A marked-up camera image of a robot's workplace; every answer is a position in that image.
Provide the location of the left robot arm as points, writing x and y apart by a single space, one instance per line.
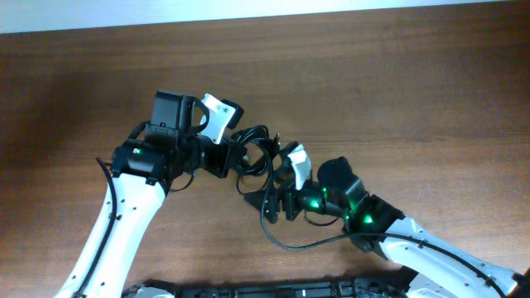
184 134

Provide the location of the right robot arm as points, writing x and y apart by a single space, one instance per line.
431 267

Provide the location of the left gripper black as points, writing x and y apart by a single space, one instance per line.
221 165

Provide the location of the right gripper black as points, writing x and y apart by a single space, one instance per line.
287 189

